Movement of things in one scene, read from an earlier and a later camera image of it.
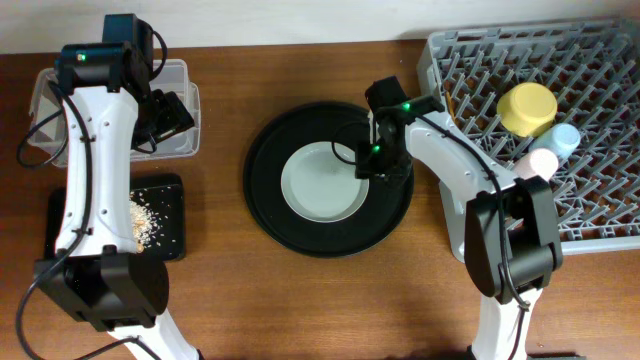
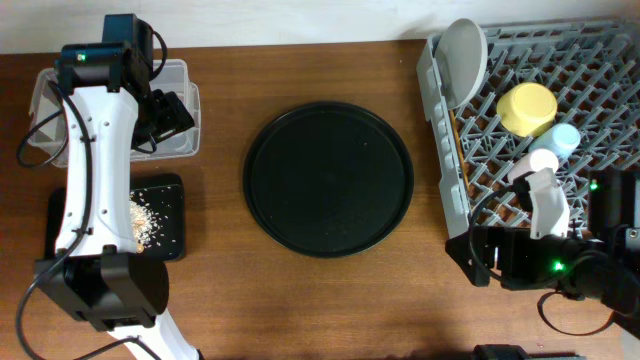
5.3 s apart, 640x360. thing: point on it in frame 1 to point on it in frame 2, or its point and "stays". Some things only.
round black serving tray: (382, 213) stays
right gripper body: (382, 170) to (482, 257)
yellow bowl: (527, 109) stays
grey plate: (318, 186) to (462, 54)
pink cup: (540, 162) stays
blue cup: (563, 139) stays
